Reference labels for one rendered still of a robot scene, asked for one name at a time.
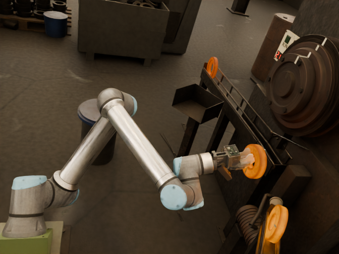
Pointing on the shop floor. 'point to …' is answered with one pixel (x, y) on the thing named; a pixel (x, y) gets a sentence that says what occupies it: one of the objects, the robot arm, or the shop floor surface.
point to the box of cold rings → (122, 28)
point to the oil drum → (271, 45)
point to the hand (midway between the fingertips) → (255, 157)
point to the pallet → (14, 10)
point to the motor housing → (241, 232)
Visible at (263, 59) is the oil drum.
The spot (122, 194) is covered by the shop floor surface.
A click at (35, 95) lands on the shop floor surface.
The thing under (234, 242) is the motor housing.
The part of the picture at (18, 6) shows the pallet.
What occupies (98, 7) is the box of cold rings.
